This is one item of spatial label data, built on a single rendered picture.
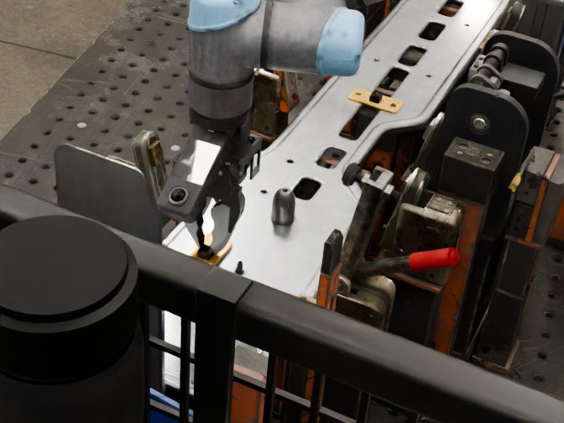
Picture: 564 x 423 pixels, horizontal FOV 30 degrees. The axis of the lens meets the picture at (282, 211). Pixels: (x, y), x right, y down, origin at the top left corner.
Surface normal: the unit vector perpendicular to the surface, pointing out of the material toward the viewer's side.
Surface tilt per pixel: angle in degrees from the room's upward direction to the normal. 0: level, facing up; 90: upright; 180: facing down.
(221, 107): 89
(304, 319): 0
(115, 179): 90
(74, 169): 90
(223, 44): 87
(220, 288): 0
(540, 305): 0
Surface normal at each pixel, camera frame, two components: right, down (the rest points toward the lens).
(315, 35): -0.02, 0.05
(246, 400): -0.44, 0.54
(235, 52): -0.07, 0.67
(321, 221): 0.07, -0.78
